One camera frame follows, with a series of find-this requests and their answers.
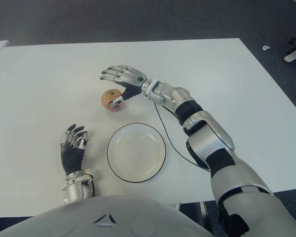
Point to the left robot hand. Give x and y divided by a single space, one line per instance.
71 158

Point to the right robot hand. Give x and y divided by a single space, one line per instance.
132 76

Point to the apple with blue sticker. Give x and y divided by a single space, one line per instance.
108 98

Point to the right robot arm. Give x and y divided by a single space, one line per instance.
207 140

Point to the white plate black rim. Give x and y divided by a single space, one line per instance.
136 153

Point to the grey robot torso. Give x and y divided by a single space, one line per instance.
101 217

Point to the small white floor object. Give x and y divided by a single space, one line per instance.
266 48

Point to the white shoe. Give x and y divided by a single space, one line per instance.
292 58

